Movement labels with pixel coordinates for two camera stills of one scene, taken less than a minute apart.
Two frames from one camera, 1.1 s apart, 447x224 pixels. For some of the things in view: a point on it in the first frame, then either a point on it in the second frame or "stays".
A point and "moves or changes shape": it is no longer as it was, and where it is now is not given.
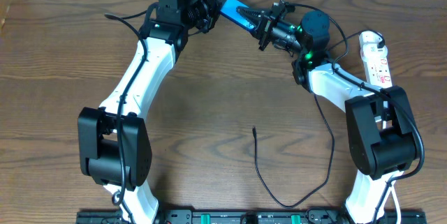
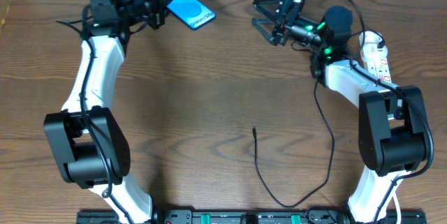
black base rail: x=247 y=216 stays
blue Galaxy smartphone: x=228 y=10 moves or changes shape
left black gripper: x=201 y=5 → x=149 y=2
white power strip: x=378 y=70 stays
